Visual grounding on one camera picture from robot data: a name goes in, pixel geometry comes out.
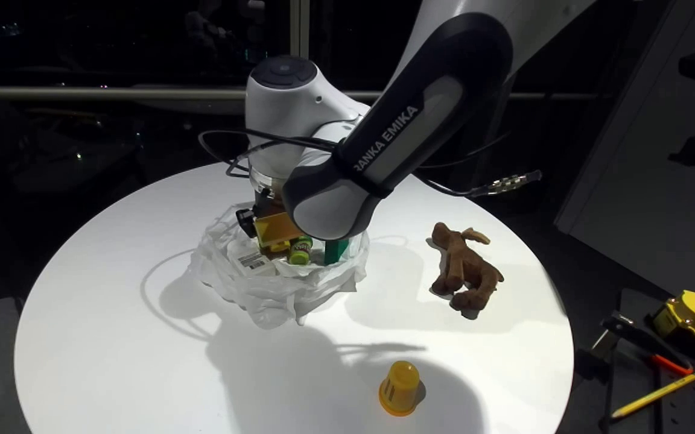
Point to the play-doh can orange lid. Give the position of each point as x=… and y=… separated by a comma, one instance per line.
x=275, y=233

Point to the play-doh can green lid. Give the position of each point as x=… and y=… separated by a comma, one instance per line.
x=299, y=253

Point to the green plastic block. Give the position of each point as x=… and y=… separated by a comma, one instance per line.
x=336, y=252

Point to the brown plush animal toy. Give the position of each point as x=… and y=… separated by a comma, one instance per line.
x=463, y=272

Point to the yellow play-doh can without lid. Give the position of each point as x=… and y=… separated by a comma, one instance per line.
x=399, y=389

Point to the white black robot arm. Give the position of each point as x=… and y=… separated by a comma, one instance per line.
x=380, y=145

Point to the white translucent plastic bag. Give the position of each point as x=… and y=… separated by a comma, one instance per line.
x=275, y=289

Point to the yellow pencil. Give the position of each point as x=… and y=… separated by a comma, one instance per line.
x=654, y=395

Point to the grey vertical window post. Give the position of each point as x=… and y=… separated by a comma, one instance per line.
x=296, y=27

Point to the grey horizontal window rail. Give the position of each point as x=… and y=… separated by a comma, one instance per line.
x=83, y=92

